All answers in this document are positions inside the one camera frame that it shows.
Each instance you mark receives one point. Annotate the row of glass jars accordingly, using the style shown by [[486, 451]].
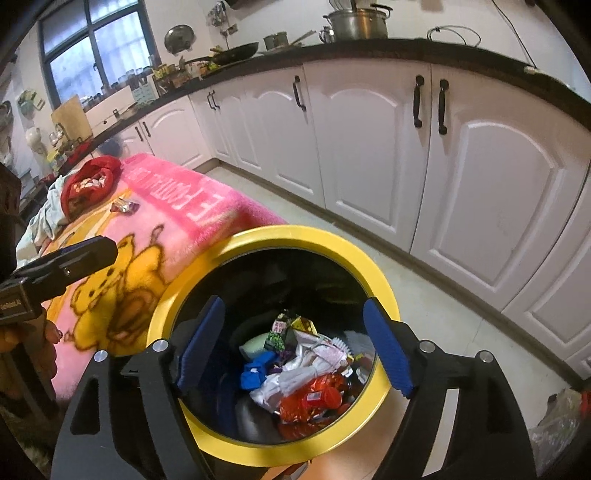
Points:
[[115, 83]]

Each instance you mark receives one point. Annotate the pink printed blanket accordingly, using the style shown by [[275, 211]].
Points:
[[194, 194]]

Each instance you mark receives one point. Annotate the yellow-rimmed black trash bin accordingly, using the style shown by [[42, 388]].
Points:
[[277, 235]]

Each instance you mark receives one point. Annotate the black wok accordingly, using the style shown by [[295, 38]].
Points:
[[231, 53]]

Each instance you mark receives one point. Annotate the steel stock pot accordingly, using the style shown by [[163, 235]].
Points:
[[358, 23]]

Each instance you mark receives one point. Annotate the black kitchen countertop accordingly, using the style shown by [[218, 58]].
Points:
[[369, 48]]

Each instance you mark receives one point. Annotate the light blue cloth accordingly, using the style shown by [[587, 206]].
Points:
[[46, 217]]

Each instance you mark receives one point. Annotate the clear plastic bag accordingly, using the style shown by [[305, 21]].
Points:
[[558, 417]]

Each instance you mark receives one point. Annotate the yellow wrapper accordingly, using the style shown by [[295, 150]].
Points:
[[302, 325]]

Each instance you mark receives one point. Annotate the white lower cabinets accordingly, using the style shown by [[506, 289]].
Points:
[[369, 152]]

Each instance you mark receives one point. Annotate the person's left hand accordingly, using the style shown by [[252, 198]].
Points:
[[27, 355]]

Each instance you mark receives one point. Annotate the wall hook rack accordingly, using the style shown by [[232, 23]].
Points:
[[221, 18]]

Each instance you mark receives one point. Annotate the green purple wrapper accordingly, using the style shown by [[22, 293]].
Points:
[[277, 334]]

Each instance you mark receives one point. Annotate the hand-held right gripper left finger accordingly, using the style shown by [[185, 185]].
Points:
[[203, 341]]

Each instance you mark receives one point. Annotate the steel pot lid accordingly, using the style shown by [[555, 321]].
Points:
[[178, 38]]

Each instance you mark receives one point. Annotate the steel mug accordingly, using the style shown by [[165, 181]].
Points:
[[275, 40]]

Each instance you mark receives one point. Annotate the red cloth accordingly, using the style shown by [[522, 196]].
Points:
[[90, 182]]

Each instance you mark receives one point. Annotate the red plastic wrapper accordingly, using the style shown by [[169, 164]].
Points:
[[318, 401]]

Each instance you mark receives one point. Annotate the teal knife holder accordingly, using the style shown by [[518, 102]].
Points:
[[145, 90]]

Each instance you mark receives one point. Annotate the crumpled silver wrapper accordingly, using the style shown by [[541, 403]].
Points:
[[125, 206]]

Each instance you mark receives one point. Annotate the row of sauce bottles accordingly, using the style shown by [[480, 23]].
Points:
[[184, 74]]

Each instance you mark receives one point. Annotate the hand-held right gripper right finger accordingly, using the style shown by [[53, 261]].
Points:
[[388, 350]]

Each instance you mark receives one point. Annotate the wooden cutting board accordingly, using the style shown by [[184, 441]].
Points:
[[71, 117]]

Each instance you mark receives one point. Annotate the window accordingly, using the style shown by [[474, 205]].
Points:
[[92, 50]]

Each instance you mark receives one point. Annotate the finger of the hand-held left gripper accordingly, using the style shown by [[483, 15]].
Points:
[[83, 258]]

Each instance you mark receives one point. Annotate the white ceramic jug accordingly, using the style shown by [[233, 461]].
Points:
[[36, 147]]

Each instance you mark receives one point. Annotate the green scouring sponge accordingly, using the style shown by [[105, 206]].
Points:
[[253, 347]]

